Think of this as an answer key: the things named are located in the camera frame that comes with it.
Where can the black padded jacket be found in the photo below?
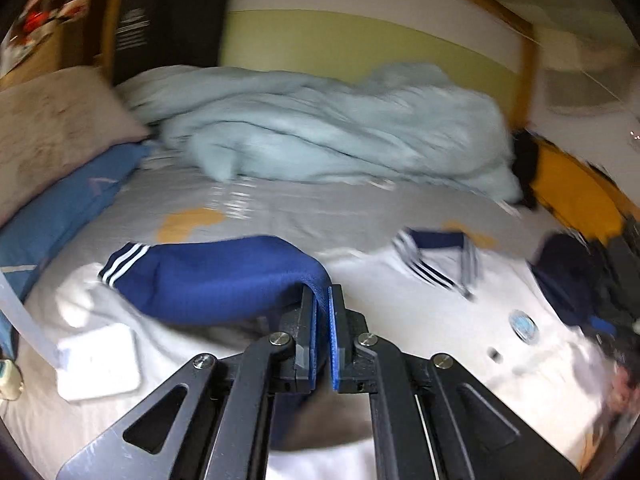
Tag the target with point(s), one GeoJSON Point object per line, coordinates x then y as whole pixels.
{"type": "Point", "coordinates": [620, 280]}

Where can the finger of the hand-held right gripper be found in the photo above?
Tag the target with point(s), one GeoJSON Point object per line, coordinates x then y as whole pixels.
{"type": "Point", "coordinates": [602, 325]}

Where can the white and navy varsity jacket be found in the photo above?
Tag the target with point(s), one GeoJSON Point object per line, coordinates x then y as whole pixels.
{"type": "Point", "coordinates": [210, 280]}

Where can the light blue quilt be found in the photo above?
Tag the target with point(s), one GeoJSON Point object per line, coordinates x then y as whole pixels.
{"type": "Point", "coordinates": [310, 125]}

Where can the wooden bed frame post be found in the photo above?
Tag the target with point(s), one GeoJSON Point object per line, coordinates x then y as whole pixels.
{"type": "Point", "coordinates": [520, 45]}

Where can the black backpack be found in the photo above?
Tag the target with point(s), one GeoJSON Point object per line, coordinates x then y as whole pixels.
{"type": "Point", "coordinates": [525, 170]}

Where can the grey printed bed sheet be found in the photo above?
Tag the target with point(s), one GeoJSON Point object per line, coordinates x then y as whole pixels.
{"type": "Point", "coordinates": [300, 215]}

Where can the orange bed board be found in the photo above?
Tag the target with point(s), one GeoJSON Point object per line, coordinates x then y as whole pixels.
{"type": "Point", "coordinates": [575, 190]}

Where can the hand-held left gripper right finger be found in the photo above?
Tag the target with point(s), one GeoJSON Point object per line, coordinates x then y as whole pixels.
{"type": "Point", "coordinates": [334, 345]}

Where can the blue pillow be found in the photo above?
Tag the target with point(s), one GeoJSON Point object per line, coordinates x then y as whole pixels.
{"type": "Point", "coordinates": [60, 210]}

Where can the person's right hand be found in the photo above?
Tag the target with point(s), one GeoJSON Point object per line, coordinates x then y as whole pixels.
{"type": "Point", "coordinates": [625, 390]}

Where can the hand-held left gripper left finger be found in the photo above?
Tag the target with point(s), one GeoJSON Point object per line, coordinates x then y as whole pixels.
{"type": "Point", "coordinates": [312, 330]}

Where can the black printed bag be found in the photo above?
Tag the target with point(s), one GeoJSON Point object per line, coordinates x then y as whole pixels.
{"type": "Point", "coordinates": [165, 15]}

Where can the beige pillow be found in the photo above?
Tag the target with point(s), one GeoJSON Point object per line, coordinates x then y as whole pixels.
{"type": "Point", "coordinates": [55, 130]}

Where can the cluttered wooden shelf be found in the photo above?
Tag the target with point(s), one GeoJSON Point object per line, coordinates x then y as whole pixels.
{"type": "Point", "coordinates": [45, 15]}

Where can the white desk lamp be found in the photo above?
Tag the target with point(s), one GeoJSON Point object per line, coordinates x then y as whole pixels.
{"type": "Point", "coordinates": [100, 360]}

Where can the white power strip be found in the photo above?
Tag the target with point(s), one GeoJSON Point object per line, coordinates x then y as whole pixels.
{"type": "Point", "coordinates": [9, 380]}

